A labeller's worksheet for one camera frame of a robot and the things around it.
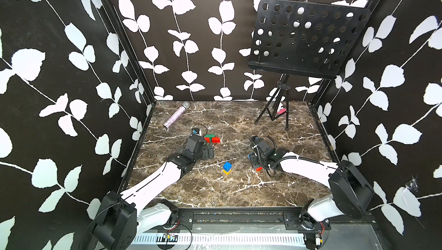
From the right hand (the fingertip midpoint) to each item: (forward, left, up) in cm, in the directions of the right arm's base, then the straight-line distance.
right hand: (252, 155), depth 89 cm
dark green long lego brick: (+14, +24, -3) cm, 28 cm away
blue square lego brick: (-7, +13, +2) cm, 15 cm away
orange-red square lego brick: (+14, +25, -6) cm, 29 cm away
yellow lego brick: (-8, +13, -4) cm, 16 cm away
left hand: (+2, +24, +7) cm, 25 cm away
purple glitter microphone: (+37, +42, -1) cm, 56 cm away
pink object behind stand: (+34, -23, -3) cm, 41 cm away
